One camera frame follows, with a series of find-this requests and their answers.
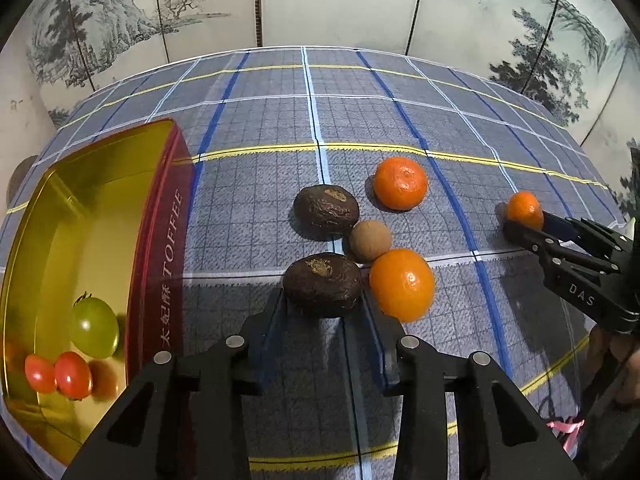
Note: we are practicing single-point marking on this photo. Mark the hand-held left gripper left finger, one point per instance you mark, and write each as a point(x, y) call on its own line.
point(270, 340)

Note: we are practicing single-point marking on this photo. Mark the landscape painted folding screen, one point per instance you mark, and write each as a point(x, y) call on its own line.
point(325, 0)

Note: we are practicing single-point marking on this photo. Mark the large orange mandarin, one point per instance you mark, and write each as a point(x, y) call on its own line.
point(525, 209)

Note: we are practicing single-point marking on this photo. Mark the blue checked tablecloth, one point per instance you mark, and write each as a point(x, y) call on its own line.
point(350, 110)

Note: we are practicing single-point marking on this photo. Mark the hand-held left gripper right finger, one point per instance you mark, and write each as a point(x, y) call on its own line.
point(382, 360)

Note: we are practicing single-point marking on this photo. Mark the person's right hand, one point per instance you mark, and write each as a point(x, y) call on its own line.
point(597, 352)

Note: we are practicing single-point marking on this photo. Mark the smooth yellow-orange mandarin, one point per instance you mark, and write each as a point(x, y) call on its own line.
point(402, 285)

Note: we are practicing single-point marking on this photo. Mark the red and gold tin box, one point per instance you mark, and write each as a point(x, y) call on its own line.
point(165, 240)

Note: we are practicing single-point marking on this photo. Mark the small brown longan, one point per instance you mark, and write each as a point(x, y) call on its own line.
point(370, 241)

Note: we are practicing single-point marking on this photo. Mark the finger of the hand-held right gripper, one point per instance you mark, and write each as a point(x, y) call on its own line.
point(560, 225)
point(525, 237)

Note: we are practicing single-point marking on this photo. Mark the green cherry tomato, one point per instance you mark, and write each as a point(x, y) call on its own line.
point(95, 330)

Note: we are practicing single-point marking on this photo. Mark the red cherry tomato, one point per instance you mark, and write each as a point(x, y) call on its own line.
point(40, 374)
point(73, 376)

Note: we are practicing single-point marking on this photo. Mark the dark brown passion fruit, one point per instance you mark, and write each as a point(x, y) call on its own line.
point(322, 286)
point(326, 212)

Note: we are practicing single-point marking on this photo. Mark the pink ribbon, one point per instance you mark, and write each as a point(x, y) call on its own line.
point(567, 425)

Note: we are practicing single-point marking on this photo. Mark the dimpled orange mandarin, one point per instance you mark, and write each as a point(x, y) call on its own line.
point(401, 183)

